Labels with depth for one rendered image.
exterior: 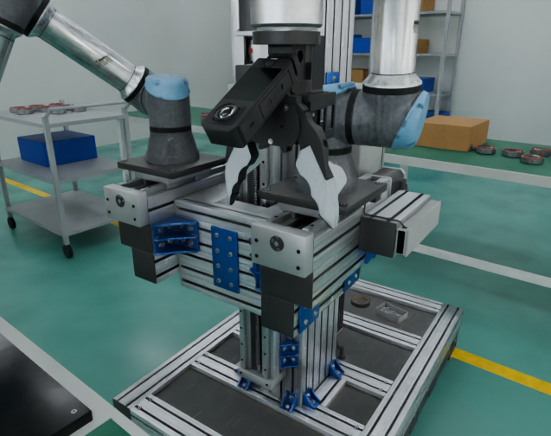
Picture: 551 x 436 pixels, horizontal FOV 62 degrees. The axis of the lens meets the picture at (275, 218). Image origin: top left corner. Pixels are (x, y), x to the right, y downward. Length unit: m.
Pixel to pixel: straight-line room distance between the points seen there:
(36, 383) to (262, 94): 0.71
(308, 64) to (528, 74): 6.30
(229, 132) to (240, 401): 1.34
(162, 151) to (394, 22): 0.69
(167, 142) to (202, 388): 0.89
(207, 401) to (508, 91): 5.89
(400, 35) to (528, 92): 5.90
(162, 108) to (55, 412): 0.77
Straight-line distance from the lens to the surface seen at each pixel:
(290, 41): 0.48
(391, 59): 0.93
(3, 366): 1.05
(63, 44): 1.38
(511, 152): 2.95
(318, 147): 0.47
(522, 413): 2.17
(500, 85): 6.85
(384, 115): 0.93
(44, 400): 0.93
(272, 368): 1.50
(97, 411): 0.91
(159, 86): 1.28
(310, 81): 0.52
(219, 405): 1.67
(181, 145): 1.29
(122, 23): 7.44
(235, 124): 0.42
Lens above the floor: 1.34
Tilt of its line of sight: 20 degrees down
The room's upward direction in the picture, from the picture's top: straight up
